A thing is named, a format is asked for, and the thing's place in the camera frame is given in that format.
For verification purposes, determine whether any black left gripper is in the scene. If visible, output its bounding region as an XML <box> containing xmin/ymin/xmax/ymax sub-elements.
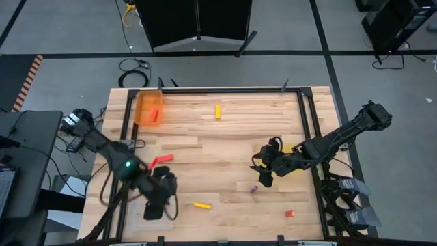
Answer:
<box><xmin>137</xmin><ymin>165</ymin><xmax>179</xmax><ymax>221</ymax></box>

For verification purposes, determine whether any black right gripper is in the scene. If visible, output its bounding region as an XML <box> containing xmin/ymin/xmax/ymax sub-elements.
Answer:
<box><xmin>250</xmin><ymin>150</ymin><xmax>310</xmax><ymax>189</ymax></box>

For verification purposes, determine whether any clear plastic bin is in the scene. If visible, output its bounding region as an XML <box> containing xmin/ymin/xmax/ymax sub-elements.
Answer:
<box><xmin>128</xmin><ymin>196</ymin><xmax>176</xmax><ymax>232</ymax></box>

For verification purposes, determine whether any white box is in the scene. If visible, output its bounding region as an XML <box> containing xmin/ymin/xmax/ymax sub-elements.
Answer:
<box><xmin>46</xmin><ymin>174</ymin><xmax>91</xmax><ymax>230</ymax></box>

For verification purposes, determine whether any grey blue bag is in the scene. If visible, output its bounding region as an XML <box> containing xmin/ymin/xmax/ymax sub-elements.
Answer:
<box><xmin>339</xmin><ymin>176</ymin><xmax>372</xmax><ymax>198</ymax></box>
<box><xmin>343</xmin><ymin>206</ymin><xmax>382</xmax><ymax>229</ymax></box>

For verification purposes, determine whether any black power strip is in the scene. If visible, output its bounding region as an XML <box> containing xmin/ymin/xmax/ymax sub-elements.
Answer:
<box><xmin>65</xmin><ymin>136</ymin><xmax>83</xmax><ymax>154</ymax></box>

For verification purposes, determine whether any orange translucent plastic bin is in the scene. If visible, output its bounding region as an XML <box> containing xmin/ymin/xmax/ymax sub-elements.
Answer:
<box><xmin>133</xmin><ymin>90</ymin><xmax>166</xmax><ymax>128</ymax></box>

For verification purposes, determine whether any dark grey desk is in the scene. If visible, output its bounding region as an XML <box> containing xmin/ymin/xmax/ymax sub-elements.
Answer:
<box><xmin>0</xmin><ymin>109</ymin><xmax>65</xmax><ymax>220</ymax></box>

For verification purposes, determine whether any black partition panel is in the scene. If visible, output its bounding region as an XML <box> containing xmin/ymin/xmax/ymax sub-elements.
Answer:
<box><xmin>134</xmin><ymin>0</ymin><xmax>259</xmax><ymax>59</ymax></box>

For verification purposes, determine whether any black mat with striped edge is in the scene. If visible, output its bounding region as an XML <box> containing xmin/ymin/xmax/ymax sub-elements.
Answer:
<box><xmin>0</xmin><ymin>54</ymin><xmax>44</xmax><ymax>113</ymax></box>

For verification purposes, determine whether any black equipment cabinet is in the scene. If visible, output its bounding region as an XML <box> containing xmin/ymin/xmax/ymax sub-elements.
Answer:
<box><xmin>354</xmin><ymin>0</ymin><xmax>437</xmax><ymax>53</ymax></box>

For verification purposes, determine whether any black table frame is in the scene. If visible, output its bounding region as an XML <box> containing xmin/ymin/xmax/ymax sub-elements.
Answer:
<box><xmin>101</xmin><ymin>86</ymin><xmax>330</xmax><ymax>242</ymax></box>

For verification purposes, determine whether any coiled black cable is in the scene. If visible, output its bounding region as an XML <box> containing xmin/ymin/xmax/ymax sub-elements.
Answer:
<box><xmin>117</xmin><ymin>57</ymin><xmax>152</xmax><ymax>89</ymax></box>

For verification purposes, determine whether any yellow cable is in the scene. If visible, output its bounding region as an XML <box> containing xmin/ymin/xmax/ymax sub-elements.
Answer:
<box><xmin>122</xmin><ymin>2</ymin><xmax>137</xmax><ymax>29</ymax></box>

